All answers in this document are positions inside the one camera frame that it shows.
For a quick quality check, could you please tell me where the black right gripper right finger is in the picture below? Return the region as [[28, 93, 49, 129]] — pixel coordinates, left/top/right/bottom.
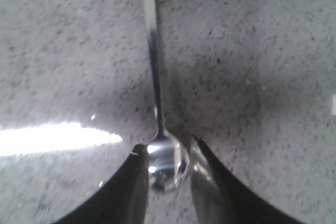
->
[[191, 135, 300, 223]]

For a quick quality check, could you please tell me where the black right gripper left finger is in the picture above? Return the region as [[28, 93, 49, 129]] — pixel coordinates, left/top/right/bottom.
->
[[55, 144, 149, 223]]

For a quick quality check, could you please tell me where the steel spoon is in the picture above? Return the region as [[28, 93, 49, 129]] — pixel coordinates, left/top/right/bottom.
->
[[143, 0, 190, 192]]

